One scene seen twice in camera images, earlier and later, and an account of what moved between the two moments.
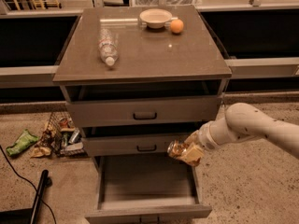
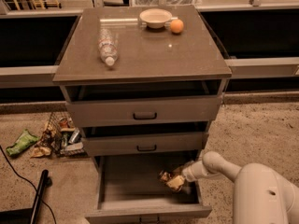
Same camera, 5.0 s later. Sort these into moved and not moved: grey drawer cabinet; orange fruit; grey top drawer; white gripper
Moved: white gripper
Not moved: grey drawer cabinet; orange fruit; grey top drawer
